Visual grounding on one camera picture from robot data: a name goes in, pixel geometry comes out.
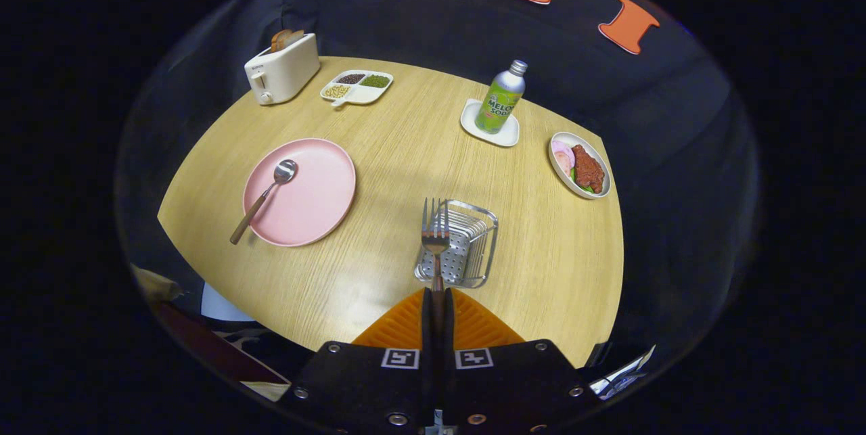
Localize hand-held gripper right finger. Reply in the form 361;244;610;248
443;288;603;434

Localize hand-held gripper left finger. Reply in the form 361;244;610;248
281;288;437;434

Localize fork with wooden handle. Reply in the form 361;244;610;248
421;198;451;348

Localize spoon with wooden handle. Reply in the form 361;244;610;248
229;159;299;246

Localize pink round plate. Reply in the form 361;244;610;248
242;138;357;248

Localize white flat object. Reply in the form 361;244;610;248
201;281;254;323

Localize white square coaster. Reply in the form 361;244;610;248
460;98;520;147

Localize white plate with food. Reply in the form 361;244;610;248
548;131;612;200

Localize dark red cloth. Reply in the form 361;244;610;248
159;303;292;402

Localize green soda bottle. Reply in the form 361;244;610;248
474;60;528;135

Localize white divided bean dish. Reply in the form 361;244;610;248
320;69;394;108

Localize tan object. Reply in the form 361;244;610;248
132;266;183;304

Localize cream white toaster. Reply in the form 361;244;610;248
244;32;321;106

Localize metal wire basket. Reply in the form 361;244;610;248
413;200;499;289

